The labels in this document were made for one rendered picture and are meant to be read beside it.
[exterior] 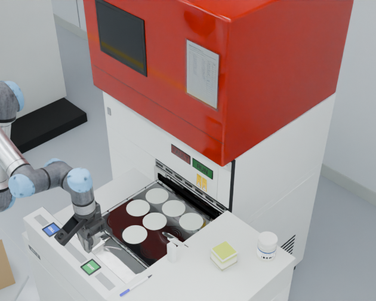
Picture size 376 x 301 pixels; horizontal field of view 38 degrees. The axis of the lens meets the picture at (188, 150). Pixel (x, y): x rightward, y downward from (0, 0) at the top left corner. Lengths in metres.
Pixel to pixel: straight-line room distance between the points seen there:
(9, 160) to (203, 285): 0.79
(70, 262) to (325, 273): 1.72
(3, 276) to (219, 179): 0.91
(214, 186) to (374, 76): 1.50
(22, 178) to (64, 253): 0.49
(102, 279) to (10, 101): 0.72
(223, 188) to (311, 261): 1.32
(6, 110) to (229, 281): 1.00
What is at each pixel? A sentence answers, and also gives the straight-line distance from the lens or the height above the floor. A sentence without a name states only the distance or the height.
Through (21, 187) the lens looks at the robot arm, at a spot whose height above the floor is 1.42.
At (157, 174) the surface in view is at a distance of 2.52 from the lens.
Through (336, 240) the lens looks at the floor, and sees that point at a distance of 3.56.
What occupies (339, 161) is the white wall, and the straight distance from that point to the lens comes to 3.84.
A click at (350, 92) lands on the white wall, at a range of 3.55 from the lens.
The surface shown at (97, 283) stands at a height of 0.96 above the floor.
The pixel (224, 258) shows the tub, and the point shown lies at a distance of 2.00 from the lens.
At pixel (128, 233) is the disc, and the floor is 0.90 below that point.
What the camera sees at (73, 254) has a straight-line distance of 2.15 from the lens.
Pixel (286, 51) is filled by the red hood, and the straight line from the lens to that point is 2.06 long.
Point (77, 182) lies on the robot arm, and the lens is 1.76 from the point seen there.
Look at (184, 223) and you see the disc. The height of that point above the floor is 0.90.
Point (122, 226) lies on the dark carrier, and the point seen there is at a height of 0.90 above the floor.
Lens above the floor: 2.56
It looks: 39 degrees down
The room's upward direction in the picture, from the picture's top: straight up
